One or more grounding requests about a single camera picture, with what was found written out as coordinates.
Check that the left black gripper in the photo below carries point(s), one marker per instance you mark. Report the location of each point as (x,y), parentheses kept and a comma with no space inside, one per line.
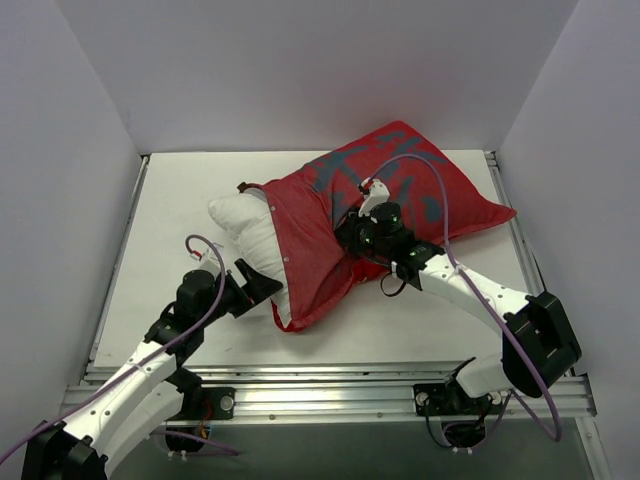
(239,288)

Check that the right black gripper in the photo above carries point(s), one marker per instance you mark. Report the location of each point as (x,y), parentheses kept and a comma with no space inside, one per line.
(350,232)

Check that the white pillow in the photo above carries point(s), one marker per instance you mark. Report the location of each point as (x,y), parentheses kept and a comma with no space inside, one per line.
(246,218)

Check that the red printed pillowcase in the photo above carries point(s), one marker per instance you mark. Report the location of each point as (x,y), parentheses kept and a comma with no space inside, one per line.
(328,215)

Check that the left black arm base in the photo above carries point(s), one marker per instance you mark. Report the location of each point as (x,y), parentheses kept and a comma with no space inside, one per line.
(206,403)

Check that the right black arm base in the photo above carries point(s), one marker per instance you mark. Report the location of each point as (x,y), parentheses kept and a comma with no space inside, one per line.
(443,399)

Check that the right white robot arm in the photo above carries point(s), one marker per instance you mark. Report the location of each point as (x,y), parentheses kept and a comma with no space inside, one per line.
(538,343)

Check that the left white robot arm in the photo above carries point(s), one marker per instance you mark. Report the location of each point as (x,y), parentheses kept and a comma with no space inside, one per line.
(153,386)

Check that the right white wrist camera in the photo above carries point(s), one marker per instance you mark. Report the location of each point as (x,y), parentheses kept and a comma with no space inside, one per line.
(374,193)

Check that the aluminium mounting rail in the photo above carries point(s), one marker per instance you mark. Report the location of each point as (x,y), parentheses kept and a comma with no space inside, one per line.
(324,395)

